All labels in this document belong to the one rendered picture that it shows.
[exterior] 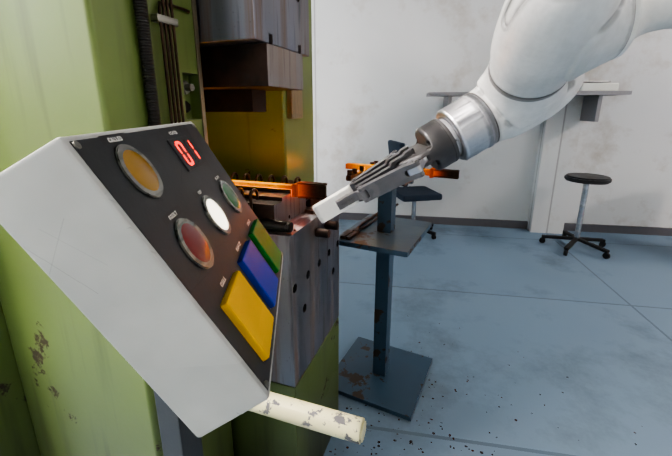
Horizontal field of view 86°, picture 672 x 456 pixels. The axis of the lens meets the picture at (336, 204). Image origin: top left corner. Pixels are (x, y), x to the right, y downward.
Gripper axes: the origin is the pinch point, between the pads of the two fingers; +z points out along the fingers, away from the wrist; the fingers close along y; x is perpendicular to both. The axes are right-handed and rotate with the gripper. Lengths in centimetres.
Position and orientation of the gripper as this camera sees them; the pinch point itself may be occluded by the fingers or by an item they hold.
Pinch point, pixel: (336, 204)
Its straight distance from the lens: 57.5
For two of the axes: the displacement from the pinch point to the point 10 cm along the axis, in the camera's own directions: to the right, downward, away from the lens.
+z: -8.6, 5.1, 0.4
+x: -5.0, -8.2, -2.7
